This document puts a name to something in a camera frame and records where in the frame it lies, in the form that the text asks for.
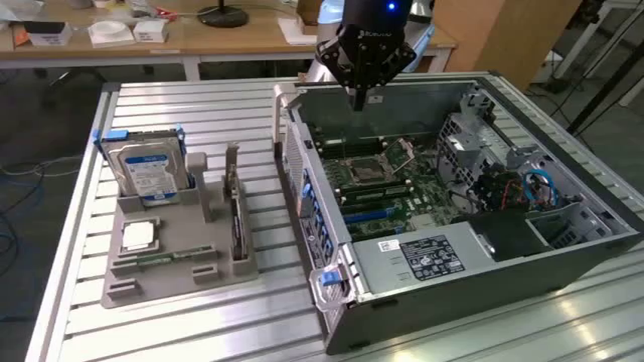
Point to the white box with black lid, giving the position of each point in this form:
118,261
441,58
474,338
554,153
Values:
47,34

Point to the black plastic cover box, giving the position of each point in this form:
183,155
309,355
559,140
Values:
509,237

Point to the hard disk with blue bracket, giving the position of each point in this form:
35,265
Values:
146,173

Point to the dark grey PC case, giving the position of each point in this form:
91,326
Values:
453,309

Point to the white box with round recess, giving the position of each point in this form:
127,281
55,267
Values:
111,35

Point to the grey parts rack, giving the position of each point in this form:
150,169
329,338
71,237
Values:
177,234

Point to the white labelled cardboard box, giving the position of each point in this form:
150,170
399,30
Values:
151,32

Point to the metal socket cover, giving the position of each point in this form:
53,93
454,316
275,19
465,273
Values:
403,151

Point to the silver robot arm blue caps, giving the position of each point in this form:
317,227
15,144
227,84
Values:
426,39

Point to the black RAM slot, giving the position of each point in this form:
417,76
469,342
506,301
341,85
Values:
353,155
350,145
373,203
347,140
375,209
351,150

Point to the green RAM stick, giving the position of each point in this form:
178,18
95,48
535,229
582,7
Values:
166,257

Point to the white label strip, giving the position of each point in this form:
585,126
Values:
165,50

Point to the wooden desk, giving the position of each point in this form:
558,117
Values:
227,39

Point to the blue case release latch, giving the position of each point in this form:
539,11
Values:
331,279

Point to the black graphics card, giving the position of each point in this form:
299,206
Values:
237,226

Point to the blue card retention latch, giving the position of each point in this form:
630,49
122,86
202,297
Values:
318,217
313,200
329,251
305,183

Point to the black office chair base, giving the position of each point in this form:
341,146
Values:
71,81

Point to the CPU socket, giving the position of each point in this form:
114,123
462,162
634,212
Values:
369,171

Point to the clear plastic bag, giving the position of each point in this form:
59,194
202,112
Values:
21,9

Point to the green motherboard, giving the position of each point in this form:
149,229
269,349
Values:
427,192

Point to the silver open disk bay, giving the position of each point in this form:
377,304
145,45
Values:
579,226

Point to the blue expansion slot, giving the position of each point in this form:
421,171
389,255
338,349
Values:
367,216

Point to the brown cardboard box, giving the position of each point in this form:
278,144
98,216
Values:
309,11

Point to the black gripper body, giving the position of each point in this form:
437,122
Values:
373,49

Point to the silver CPU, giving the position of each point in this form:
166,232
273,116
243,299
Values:
138,235

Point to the black round lamp base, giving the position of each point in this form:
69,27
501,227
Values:
225,17

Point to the black metal stand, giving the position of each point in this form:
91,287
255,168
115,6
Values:
599,86

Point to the silver chipset heatsink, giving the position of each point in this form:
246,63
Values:
427,223

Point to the silver perforated disk bay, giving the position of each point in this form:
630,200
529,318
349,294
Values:
470,151

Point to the grey power supply unit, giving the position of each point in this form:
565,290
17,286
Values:
383,271

